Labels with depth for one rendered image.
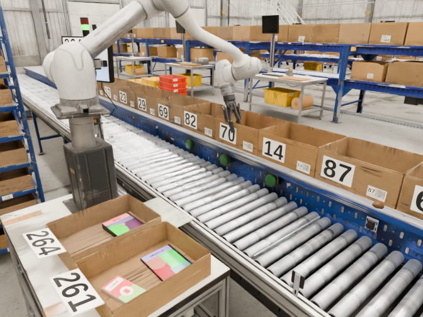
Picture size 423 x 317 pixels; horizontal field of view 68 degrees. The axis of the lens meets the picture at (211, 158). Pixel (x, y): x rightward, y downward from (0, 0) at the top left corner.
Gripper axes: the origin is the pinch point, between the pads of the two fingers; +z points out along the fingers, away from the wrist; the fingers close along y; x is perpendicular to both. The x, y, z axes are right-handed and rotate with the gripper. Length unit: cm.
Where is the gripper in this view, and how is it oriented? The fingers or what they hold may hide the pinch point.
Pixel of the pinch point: (235, 126)
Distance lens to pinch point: 198.8
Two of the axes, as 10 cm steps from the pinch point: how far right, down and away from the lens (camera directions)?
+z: 2.2, 9.7, 1.0
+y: -7.7, 2.4, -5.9
